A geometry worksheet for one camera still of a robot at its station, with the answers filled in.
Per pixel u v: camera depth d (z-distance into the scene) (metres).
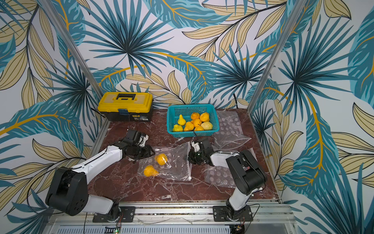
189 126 1.03
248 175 0.47
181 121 1.07
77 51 0.84
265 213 0.76
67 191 0.42
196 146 0.88
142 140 0.75
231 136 1.01
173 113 1.12
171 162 0.88
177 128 1.00
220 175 0.87
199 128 1.01
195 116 1.09
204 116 1.03
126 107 1.01
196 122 1.06
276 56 0.86
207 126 1.03
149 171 0.82
